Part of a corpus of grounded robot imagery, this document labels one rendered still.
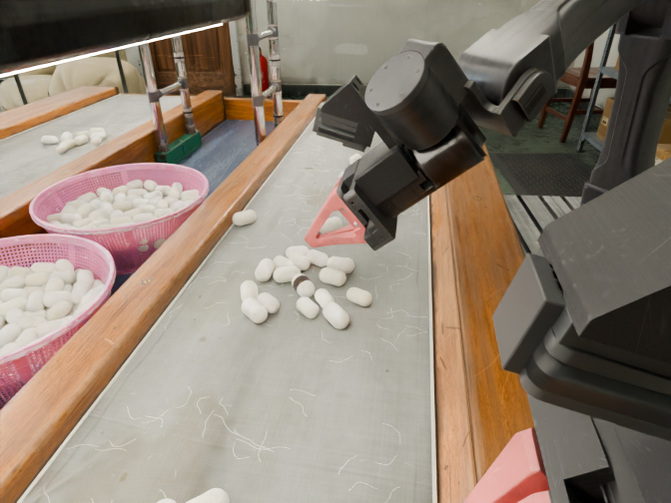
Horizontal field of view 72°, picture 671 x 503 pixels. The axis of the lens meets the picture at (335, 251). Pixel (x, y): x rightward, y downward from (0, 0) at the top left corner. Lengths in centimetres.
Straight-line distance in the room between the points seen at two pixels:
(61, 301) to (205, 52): 468
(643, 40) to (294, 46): 451
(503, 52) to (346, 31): 452
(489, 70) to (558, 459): 35
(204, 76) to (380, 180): 484
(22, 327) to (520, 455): 53
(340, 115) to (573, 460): 34
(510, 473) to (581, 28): 42
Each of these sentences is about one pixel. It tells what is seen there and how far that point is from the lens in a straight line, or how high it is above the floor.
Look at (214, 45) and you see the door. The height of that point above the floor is 48.
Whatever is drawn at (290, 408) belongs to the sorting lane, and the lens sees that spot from 43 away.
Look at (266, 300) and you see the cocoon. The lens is 53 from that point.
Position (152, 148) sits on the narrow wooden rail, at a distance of 117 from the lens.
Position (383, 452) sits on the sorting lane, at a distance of 41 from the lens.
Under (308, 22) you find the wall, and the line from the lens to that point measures 499.
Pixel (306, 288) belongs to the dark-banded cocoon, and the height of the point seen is 76.
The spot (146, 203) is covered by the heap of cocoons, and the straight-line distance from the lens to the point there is 84.
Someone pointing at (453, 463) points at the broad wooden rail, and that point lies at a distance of 39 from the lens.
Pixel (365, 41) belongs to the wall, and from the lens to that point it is 497.
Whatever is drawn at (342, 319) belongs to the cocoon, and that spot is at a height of 76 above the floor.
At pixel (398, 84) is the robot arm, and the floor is 99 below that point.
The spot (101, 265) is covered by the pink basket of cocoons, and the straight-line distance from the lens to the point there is 67.
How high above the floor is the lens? 107
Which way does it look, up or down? 31 degrees down
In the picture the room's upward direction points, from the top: straight up
